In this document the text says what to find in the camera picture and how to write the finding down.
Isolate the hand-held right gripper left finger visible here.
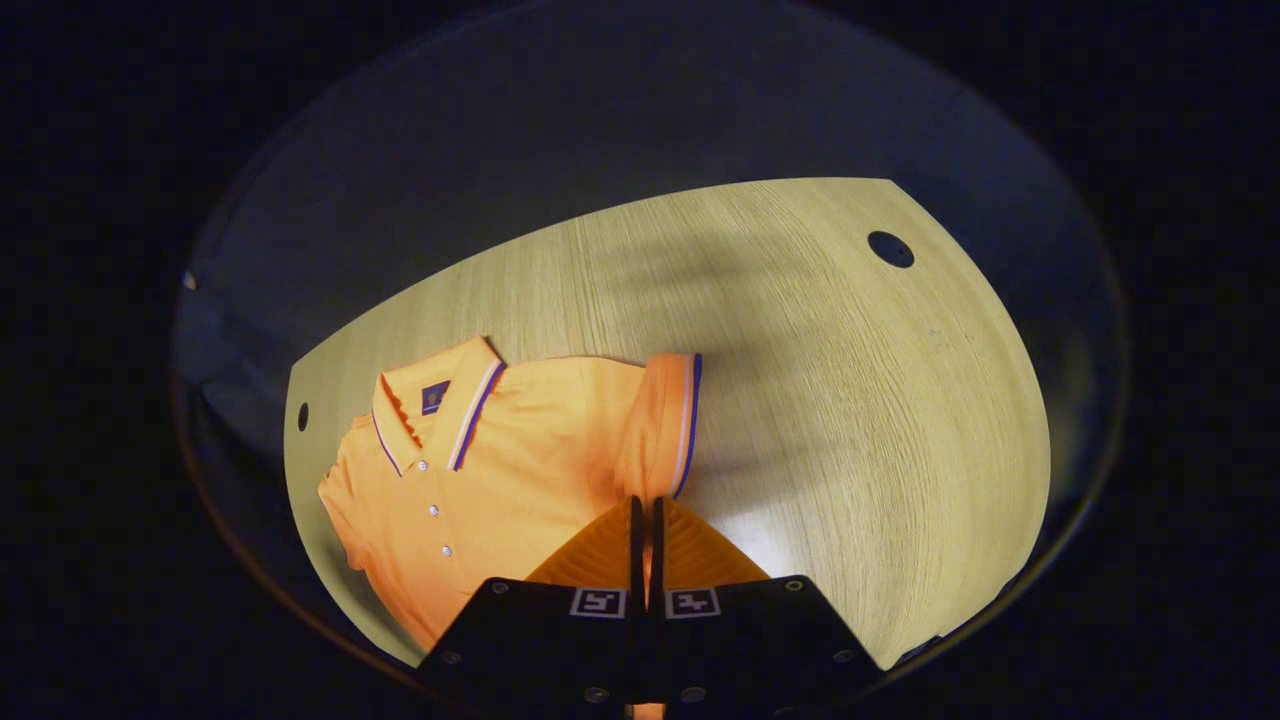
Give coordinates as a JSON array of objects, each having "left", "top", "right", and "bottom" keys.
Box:
[{"left": 418, "top": 495, "right": 646, "bottom": 720}]

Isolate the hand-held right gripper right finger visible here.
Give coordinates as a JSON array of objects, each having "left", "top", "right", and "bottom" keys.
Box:
[{"left": 648, "top": 495, "right": 886, "bottom": 720}]

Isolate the orange T-shirt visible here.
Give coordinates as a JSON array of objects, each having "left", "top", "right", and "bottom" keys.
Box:
[{"left": 318, "top": 336, "right": 704, "bottom": 651}]

